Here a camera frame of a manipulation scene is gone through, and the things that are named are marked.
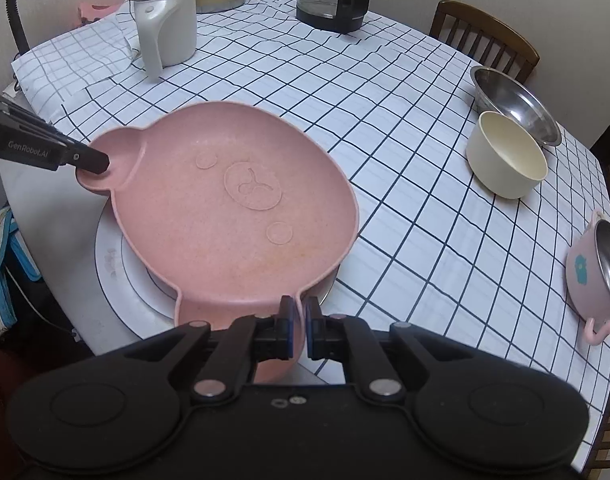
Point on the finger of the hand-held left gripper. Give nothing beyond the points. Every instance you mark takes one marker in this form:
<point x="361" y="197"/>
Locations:
<point x="92" y="160"/>

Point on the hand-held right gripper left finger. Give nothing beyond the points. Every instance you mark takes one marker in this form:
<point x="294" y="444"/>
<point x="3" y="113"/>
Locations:
<point x="286" y="330"/>

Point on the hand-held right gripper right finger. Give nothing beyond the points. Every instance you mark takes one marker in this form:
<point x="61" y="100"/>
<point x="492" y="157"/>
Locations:
<point x="311" y="330"/>

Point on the pink bear-shaped plate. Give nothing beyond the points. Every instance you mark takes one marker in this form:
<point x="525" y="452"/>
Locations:
<point x="225" y="240"/>

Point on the large white plate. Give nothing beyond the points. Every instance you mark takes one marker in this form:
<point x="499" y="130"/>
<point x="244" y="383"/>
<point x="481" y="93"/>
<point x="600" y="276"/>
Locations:
<point x="107" y="270"/>

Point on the small white plate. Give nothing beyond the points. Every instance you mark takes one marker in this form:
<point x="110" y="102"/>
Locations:
<point x="145" y="285"/>

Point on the cream bowl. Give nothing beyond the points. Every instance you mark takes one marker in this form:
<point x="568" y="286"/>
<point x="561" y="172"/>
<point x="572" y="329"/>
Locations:
<point x="500" y="175"/>

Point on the stainless steel bowl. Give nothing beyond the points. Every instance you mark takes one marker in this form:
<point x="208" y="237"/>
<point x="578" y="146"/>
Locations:
<point x="515" y="100"/>

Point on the blue and white bag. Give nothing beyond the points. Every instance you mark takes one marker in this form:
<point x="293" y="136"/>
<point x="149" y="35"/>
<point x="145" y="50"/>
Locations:
<point x="5" y="270"/>

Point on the pink stool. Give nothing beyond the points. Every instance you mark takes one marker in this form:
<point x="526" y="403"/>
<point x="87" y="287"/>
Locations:
<point x="97" y="12"/>

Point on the white steel-rimmed jug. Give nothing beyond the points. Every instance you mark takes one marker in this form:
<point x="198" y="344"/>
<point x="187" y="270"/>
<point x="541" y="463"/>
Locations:
<point x="170" y="30"/>

